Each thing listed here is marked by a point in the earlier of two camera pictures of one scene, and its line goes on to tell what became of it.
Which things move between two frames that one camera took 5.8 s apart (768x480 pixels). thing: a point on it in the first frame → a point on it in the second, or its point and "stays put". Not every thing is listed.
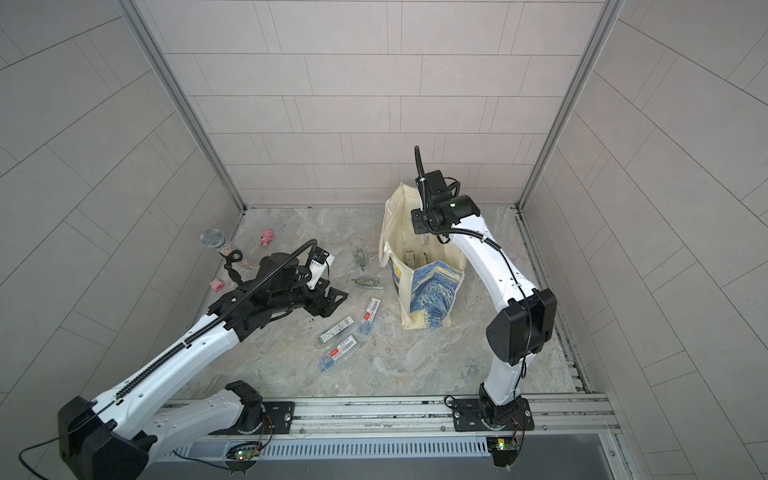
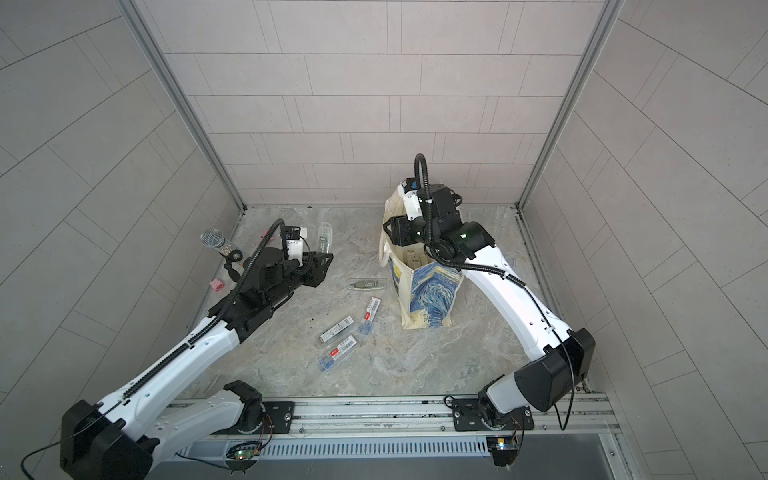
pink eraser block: [217, 284] stays put
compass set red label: [365, 326] stays put
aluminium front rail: [556, 417] stays put
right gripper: [421, 225] → [403, 230]
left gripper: [328, 308] → [313, 268]
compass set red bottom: [325, 362] stays put
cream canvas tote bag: [425, 269] stays put
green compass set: [360, 255] → [325, 238]
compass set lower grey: [336, 329] stays put
